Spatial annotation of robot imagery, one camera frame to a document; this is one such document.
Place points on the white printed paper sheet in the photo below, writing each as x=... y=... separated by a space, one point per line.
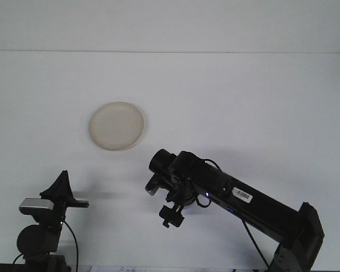
x=122 y=269

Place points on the pale blue cup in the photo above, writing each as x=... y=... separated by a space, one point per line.
x=191 y=206

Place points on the arm grey camera box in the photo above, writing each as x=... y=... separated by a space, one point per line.
x=151 y=190
x=35 y=204

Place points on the pale round plate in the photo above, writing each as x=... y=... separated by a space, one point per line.
x=116 y=126

